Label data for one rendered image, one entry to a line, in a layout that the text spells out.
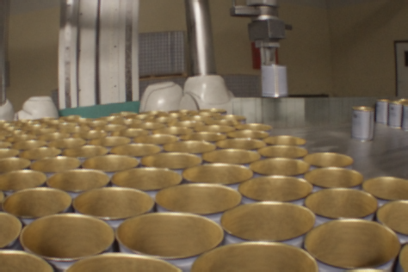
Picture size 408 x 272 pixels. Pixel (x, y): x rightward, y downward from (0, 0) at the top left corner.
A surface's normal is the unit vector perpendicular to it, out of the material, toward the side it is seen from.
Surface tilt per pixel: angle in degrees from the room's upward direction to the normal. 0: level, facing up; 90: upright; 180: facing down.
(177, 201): 90
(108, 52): 90
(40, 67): 90
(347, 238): 89
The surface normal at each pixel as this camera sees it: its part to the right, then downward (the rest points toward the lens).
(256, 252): -0.17, 0.17
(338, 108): 0.25, 0.17
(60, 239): 0.62, 0.14
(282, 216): -0.54, 0.14
